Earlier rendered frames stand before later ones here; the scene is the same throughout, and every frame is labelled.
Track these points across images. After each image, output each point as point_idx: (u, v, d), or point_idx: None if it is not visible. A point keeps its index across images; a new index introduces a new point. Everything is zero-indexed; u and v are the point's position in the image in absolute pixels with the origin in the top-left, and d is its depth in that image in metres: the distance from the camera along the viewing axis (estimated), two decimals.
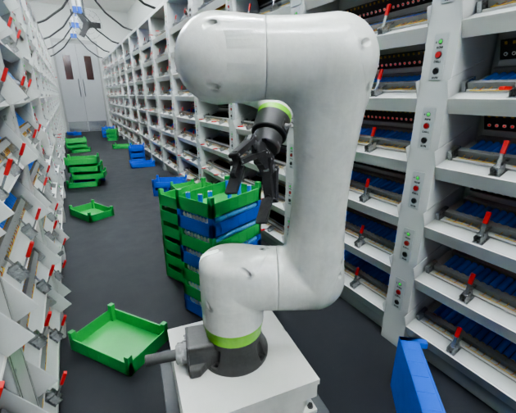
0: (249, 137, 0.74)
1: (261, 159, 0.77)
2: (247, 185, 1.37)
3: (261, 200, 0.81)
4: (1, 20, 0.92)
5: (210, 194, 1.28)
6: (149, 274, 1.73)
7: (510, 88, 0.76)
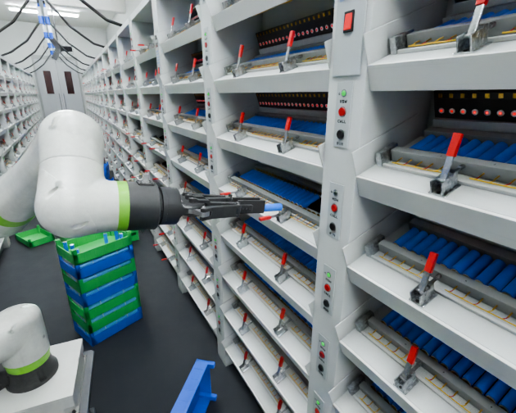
0: (208, 213, 0.62)
1: (201, 201, 0.66)
2: (119, 233, 1.72)
3: None
4: None
5: None
6: (60, 298, 2.07)
7: (228, 193, 1.10)
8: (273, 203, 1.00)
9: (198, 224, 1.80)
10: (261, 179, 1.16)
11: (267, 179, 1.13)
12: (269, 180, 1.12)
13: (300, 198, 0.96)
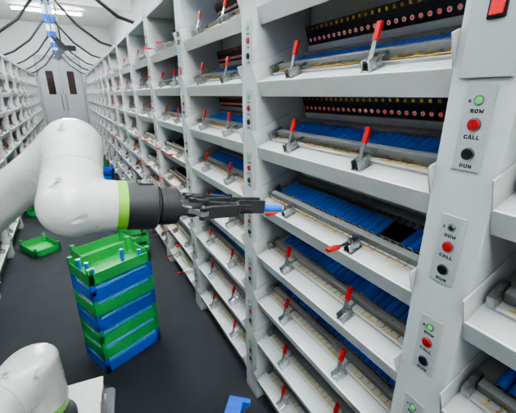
0: (207, 213, 0.62)
1: (201, 201, 0.66)
2: (138, 249, 1.57)
3: None
4: None
5: (405, 240, 0.71)
6: (70, 316, 1.92)
7: (275, 213, 0.95)
8: (332, 227, 0.85)
9: (222, 239, 1.64)
10: (310, 195, 1.01)
11: (318, 197, 0.98)
12: (322, 197, 0.97)
13: (368, 222, 0.81)
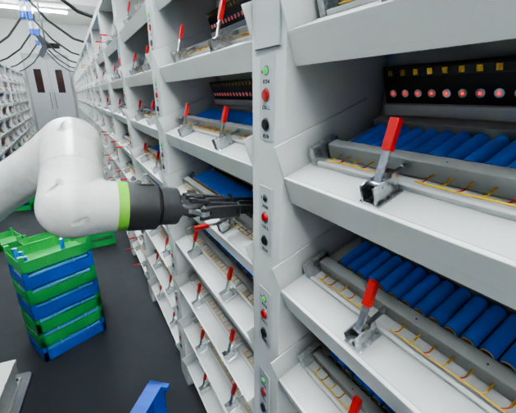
0: (208, 213, 0.62)
1: (201, 202, 0.66)
2: None
3: None
4: None
5: None
6: (20, 307, 1.94)
7: None
8: None
9: (164, 229, 1.66)
10: (215, 179, 1.02)
11: (219, 181, 1.00)
12: (222, 182, 0.98)
13: None
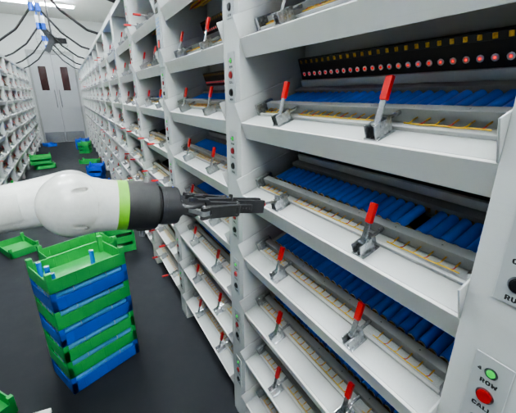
0: None
1: None
2: (423, 230, 0.53)
3: (238, 199, 0.71)
4: None
5: (448, 233, 0.50)
6: (39, 325, 1.71)
7: None
8: (337, 221, 0.64)
9: (208, 238, 1.44)
10: (311, 179, 0.81)
11: (322, 181, 0.78)
12: (328, 182, 0.77)
13: (391, 211, 0.60)
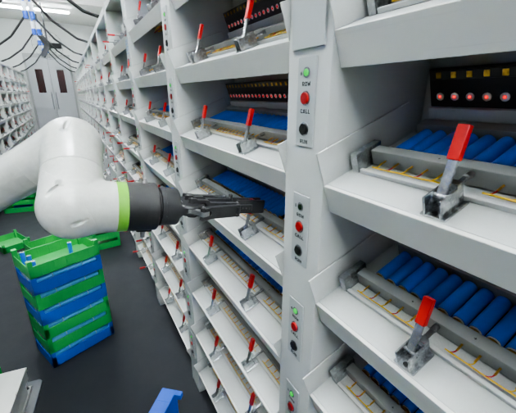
0: None
1: None
2: None
3: (238, 200, 0.71)
4: None
5: None
6: (27, 311, 1.91)
7: None
8: (239, 214, 0.84)
9: (174, 233, 1.63)
10: (235, 181, 1.00)
11: (241, 183, 0.97)
12: (244, 183, 0.96)
13: (275, 205, 0.80)
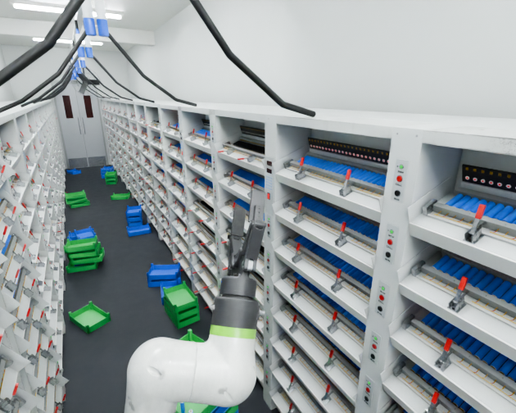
0: None
1: None
2: None
3: (248, 219, 0.65)
4: (11, 316, 1.10)
5: None
6: None
7: (435, 402, 0.95)
8: None
9: (306, 359, 1.64)
10: None
11: None
12: None
13: None
